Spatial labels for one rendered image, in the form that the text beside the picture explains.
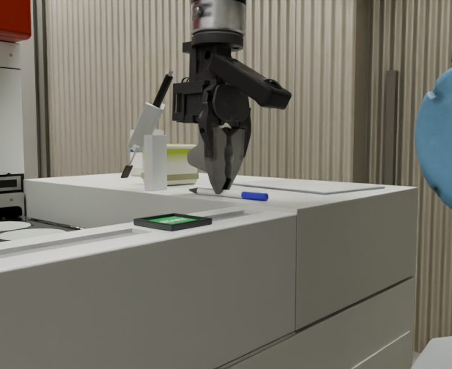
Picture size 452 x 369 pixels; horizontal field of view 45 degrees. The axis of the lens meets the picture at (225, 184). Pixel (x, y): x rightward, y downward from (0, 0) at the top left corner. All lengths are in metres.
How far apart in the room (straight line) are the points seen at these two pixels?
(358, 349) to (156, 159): 0.40
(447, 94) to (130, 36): 3.29
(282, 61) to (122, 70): 1.14
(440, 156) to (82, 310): 0.29
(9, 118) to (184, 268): 0.66
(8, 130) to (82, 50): 2.86
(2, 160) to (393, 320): 0.74
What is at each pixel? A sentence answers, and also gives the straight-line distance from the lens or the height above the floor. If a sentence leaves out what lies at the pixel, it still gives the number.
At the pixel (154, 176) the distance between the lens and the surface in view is 0.83.
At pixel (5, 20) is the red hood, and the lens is 1.06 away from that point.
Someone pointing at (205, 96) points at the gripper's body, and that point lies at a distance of 0.73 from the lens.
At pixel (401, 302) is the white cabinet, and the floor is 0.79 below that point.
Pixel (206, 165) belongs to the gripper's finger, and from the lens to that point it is 0.73.
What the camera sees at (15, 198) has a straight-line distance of 1.09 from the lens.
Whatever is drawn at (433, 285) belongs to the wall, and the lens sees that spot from 2.80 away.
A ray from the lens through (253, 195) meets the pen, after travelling 0.71.
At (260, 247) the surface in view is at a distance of 0.58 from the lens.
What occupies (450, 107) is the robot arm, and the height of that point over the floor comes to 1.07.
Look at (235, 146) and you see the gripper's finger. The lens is 0.75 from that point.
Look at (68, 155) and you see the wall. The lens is 4.01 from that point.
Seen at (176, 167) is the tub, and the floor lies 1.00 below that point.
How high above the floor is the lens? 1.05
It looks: 5 degrees down
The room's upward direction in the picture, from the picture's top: straight up
